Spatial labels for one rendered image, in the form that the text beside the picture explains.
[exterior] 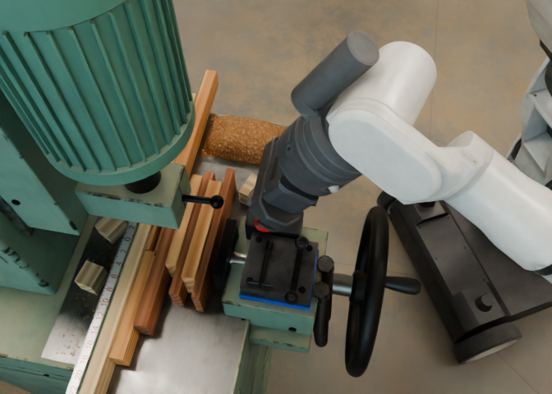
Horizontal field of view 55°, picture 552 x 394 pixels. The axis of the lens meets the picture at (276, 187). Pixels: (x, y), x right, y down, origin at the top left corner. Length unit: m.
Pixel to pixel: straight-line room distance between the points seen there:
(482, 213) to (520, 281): 1.27
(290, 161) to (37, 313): 0.60
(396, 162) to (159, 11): 0.24
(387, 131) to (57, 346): 0.70
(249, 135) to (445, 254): 0.94
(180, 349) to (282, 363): 0.93
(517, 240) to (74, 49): 0.41
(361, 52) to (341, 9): 2.11
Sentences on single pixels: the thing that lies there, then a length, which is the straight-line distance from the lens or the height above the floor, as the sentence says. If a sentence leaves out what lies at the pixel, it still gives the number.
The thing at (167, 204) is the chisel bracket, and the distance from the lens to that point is 0.72.
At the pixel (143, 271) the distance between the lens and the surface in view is 0.83.
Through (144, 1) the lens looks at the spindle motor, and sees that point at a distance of 0.45.
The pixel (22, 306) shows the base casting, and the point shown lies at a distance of 1.03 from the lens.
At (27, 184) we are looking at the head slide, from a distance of 0.70.
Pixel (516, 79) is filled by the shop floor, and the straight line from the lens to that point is 2.48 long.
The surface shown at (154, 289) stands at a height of 0.95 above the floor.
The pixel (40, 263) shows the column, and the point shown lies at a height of 0.90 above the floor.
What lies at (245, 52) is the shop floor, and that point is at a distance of 2.37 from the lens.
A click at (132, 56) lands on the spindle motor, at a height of 1.36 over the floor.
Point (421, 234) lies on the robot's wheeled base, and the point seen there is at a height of 0.19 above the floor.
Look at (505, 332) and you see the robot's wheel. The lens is 1.67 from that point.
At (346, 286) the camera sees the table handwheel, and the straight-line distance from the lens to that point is 0.92.
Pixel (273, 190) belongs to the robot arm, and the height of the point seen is 1.18.
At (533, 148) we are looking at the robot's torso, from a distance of 1.34.
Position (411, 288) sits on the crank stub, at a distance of 0.83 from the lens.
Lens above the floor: 1.69
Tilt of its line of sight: 60 degrees down
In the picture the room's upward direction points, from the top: straight up
